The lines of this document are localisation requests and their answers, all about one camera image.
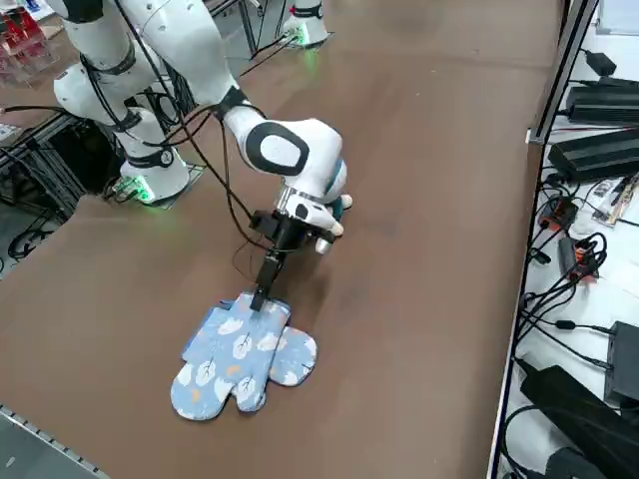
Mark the black adapter with orange plug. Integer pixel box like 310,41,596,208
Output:
556,236,600,281

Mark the grey metal frame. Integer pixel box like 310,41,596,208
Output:
202,0,296,61

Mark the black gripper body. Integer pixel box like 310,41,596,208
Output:
252,212,307,253

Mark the blue patterned oven mitt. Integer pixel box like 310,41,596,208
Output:
170,292,294,423
179,297,319,389

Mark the large black power adapter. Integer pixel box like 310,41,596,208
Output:
518,364,639,479

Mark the black metal frame stand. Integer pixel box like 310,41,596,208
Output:
0,110,126,221

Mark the small black power adapter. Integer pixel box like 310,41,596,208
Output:
583,49,618,77

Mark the clear shelf with red packets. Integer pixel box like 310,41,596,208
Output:
0,9,64,90

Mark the orange and black device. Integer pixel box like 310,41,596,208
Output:
537,196,581,232

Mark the aluminium edge profile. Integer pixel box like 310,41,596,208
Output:
0,402,110,479

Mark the ribbed black power supply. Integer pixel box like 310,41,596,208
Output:
547,127,639,184
567,84,639,127

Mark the printed paper packet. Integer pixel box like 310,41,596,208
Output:
591,174,639,230

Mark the aluminium post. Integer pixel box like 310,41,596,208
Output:
527,0,600,145

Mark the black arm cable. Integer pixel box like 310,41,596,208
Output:
82,0,281,280

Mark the small blue plush doll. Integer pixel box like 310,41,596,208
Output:
321,158,354,237

